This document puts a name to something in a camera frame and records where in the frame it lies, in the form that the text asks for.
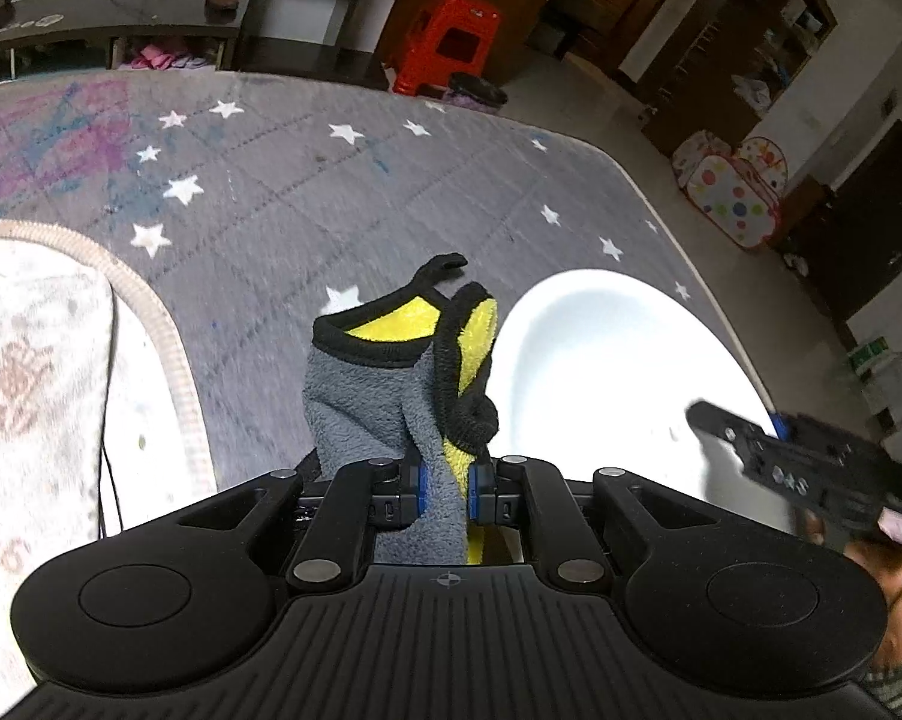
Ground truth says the red plastic stool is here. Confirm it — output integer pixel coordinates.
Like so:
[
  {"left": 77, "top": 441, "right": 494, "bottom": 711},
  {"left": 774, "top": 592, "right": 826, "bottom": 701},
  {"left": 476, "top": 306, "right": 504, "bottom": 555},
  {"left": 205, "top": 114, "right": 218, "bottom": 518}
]
[{"left": 389, "top": 0, "right": 501, "bottom": 96}]

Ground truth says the yellow grey cleaning cloth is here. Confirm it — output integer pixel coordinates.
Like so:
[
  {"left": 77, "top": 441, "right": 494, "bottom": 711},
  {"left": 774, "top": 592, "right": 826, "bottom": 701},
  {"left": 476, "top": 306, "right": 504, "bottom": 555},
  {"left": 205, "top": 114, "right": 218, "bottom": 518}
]
[{"left": 303, "top": 252, "right": 498, "bottom": 566}]

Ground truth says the person right hand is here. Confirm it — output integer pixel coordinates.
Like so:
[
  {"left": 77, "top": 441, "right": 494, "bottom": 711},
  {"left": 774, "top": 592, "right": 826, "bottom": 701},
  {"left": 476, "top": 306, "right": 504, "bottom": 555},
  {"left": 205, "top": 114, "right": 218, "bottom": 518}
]
[{"left": 843, "top": 538, "right": 902, "bottom": 670}]

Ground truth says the low black tv bench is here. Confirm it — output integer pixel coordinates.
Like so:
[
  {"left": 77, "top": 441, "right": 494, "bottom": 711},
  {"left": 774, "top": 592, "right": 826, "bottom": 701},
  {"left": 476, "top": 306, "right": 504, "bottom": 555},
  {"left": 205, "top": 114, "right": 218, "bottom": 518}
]
[{"left": 0, "top": 0, "right": 249, "bottom": 78}]

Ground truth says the polka dot play tent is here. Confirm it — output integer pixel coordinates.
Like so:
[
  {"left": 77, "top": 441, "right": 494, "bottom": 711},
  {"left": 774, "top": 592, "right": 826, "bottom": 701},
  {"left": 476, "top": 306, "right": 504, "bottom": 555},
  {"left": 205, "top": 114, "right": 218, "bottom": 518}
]
[{"left": 671, "top": 130, "right": 789, "bottom": 249}]

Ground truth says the white shallow bowl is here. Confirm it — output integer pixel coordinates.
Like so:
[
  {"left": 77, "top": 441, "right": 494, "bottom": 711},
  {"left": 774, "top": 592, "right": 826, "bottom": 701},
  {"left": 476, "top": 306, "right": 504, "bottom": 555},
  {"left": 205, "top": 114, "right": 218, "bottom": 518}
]
[{"left": 488, "top": 270, "right": 794, "bottom": 538}]

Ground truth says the white patterned towel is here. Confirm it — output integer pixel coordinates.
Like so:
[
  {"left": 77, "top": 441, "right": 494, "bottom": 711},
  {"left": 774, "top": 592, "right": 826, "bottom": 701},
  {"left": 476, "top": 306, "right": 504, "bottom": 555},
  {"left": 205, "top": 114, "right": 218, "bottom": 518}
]
[{"left": 0, "top": 239, "right": 115, "bottom": 715}]

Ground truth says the beige round mat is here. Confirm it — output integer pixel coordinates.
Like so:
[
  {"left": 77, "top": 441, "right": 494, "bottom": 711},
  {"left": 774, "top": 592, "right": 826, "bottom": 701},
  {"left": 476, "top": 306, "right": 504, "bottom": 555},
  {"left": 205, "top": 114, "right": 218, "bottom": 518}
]
[{"left": 0, "top": 220, "right": 217, "bottom": 532}]

